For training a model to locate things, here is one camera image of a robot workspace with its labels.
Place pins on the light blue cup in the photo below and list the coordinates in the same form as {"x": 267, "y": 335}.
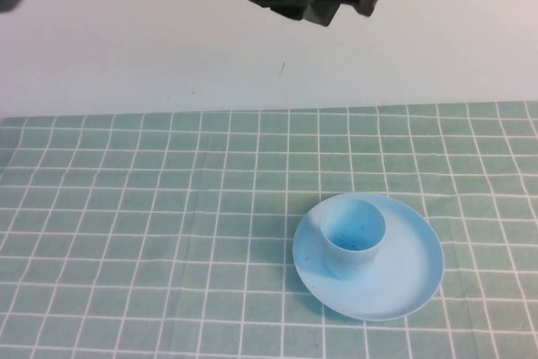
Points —
{"x": 349, "y": 260}

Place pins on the light blue plate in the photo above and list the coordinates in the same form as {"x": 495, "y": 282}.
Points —
{"x": 403, "y": 275}

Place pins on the green checked tablecloth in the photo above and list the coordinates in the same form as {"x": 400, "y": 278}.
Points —
{"x": 168, "y": 228}

